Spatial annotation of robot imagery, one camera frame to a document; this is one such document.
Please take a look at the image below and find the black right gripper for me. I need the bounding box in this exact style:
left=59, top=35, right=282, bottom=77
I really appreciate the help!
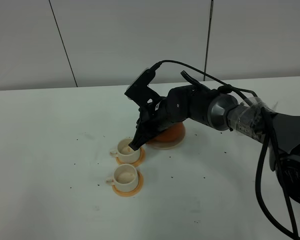
left=128, top=85, right=215, bottom=151

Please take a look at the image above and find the brown clay teapot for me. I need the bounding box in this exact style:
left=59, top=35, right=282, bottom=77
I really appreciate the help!
left=153, top=122, right=185, bottom=143

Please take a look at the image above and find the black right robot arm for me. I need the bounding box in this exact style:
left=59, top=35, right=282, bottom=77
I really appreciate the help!
left=125, top=83, right=300, bottom=204

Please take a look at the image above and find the beige round teapot saucer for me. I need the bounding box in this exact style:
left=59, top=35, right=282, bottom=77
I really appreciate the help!
left=146, top=126, right=186, bottom=150

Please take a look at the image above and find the orange coaster far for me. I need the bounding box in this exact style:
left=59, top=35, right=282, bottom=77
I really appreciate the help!
left=115, top=147, right=146, bottom=168

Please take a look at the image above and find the orange coaster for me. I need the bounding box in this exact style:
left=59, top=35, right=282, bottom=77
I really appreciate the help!
left=112, top=170, right=144, bottom=197
left=115, top=147, right=146, bottom=168

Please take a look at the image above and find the white teacup far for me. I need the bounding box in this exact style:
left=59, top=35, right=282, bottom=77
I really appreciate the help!
left=109, top=138, right=141, bottom=164

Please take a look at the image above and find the white teacup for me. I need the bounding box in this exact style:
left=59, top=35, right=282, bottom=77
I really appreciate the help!
left=105, top=163, right=139, bottom=193
left=109, top=138, right=141, bottom=164

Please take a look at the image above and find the white teacup near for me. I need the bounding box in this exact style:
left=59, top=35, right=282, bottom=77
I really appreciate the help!
left=105, top=163, right=139, bottom=193

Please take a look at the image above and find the orange coaster near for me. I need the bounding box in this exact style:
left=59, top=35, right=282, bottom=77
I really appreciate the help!
left=112, top=170, right=144, bottom=197

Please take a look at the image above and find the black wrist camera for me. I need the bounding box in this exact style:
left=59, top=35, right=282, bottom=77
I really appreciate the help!
left=124, top=68, right=161, bottom=107

